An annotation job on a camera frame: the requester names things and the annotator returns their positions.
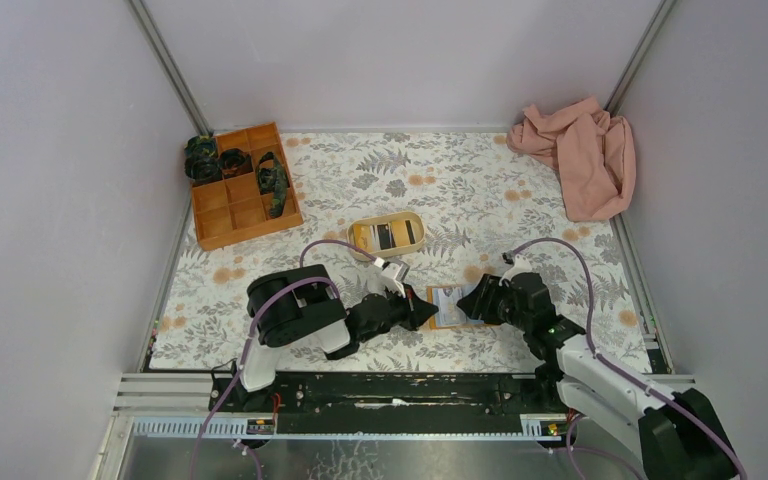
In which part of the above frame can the yellow leather card holder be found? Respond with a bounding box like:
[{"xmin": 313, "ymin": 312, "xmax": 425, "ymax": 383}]
[{"xmin": 426, "ymin": 283, "xmax": 499, "ymax": 331}]

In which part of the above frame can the beige oval plastic tray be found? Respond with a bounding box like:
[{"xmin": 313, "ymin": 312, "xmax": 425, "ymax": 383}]
[{"xmin": 347, "ymin": 211, "xmax": 426, "ymax": 258}]

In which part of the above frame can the orange card with black stripe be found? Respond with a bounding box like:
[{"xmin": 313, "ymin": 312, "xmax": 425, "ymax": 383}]
[{"xmin": 390, "ymin": 219, "xmax": 417, "ymax": 248}]

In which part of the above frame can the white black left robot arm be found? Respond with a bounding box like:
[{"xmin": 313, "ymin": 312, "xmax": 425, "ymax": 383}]
[{"xmin": 237, "ymin": 258, "xmax": 439, "ymax": 392}]

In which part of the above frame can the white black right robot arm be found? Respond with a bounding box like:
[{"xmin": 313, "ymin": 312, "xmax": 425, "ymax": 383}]
[{"xmin": 457, "ymin": 273, "xmax": 739, "ymax": 479}]

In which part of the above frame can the floral patterned table mat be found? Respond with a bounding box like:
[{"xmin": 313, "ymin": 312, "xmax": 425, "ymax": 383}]
[{"xmin": 149, "ymin": 133, "xmax": 651, "ymax": 372}]

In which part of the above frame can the pink crumpled cloth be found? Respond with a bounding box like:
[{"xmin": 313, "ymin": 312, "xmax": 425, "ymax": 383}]
[{"xmin": 506, "ymin": 96, "xmax": 636, "ymax": 222}]

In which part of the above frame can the orange compartment organizer tray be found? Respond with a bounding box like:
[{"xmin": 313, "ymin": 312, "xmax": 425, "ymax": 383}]
[{"xmin": 187, "ymin": 122, "xmax": 303, "ymax": 251}]

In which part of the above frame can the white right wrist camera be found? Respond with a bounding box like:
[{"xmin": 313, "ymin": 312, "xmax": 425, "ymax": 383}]
[{"xmin": 501, "ymin": 251, "xmax": 534, "ymax": 282}]

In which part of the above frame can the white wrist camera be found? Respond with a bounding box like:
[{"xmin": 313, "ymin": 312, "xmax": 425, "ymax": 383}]
[
  {"xmin": 501, "ymin": 251, "xmax": 534, "ymax": 282},
  {"xmin": 373, "ymin": 257, "xmax": 410, "ymax": 298}
]

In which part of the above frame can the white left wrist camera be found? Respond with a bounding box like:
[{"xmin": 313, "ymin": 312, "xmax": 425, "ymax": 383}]
[{"xmin": 373, "ymin": 257, "xmax": 410, "ymax": 298}]

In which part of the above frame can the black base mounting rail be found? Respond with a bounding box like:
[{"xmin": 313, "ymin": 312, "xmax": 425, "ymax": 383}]
[{"xmin": 208, "ymin": 372, "xmax": 574, "ymax": 442}]

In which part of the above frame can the dark camouflage strap in tray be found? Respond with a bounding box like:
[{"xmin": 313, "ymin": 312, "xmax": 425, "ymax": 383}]
[{"xmin": 255, "ymin": 151, "xmax": 291, "ymax": 220}]

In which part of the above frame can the dark rolled strap in tray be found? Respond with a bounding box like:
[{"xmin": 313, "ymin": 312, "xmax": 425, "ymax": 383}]
[{"xmin": 218, "ymin": 148, "xmax": 254, "ymax": 179}]

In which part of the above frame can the dark camouflage rolled strap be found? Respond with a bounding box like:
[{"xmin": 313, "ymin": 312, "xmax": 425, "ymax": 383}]
[{"xmin": 183, "ymin": 135, "xmax": 224, "ymax": 186}]

